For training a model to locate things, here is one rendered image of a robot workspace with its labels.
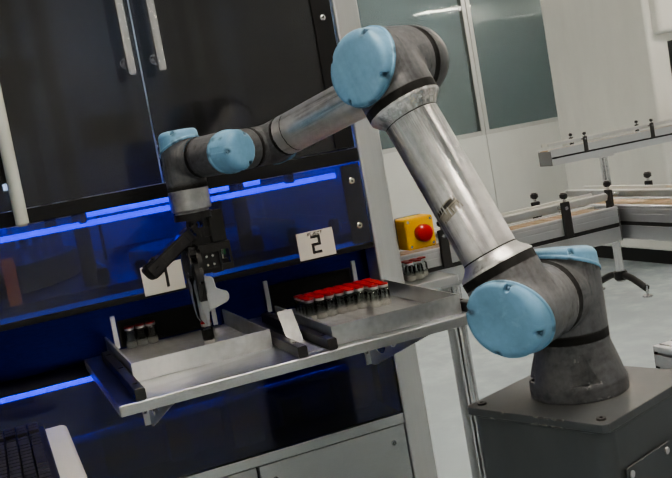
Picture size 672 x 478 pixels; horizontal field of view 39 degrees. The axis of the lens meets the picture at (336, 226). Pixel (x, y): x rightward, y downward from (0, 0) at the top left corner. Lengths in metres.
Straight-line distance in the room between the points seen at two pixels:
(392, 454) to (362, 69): 1.07
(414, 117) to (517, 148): 6.34
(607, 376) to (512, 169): 6.25
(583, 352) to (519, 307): 0.19
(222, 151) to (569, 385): 0.69
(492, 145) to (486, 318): 6.28
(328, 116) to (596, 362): 0.61
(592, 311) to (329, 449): 0.86
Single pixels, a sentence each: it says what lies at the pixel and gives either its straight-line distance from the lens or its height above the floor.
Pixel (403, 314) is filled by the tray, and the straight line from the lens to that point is 1.75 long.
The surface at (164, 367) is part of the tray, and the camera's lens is 1.75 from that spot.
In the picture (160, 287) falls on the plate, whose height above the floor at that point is 1.00.
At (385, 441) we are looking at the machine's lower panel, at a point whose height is 0.55.
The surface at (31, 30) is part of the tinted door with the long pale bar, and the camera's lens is 1.99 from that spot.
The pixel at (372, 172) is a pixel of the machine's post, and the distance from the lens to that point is 2.13.
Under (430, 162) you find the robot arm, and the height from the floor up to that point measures 1.19.
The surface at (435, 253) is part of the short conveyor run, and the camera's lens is 2.32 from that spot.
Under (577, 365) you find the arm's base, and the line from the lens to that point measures 1.49.
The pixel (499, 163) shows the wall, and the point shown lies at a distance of 7.64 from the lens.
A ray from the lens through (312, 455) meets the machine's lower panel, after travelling 2.15.
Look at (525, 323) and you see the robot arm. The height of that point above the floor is 0.95.
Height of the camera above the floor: 1.25
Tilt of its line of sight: 6 degrees down
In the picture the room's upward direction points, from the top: 10 degrees counter-clockwise
